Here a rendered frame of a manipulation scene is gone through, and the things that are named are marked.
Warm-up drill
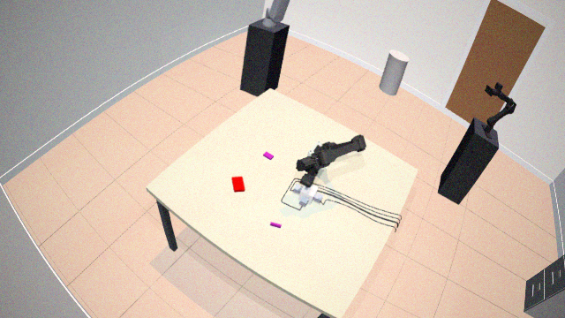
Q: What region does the red flat block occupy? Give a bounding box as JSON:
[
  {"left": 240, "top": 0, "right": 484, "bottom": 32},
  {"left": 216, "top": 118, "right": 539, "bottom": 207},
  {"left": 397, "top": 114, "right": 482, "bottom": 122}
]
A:
[{"left": 231, "top": 177, "right": 245, "bottom": 192}]

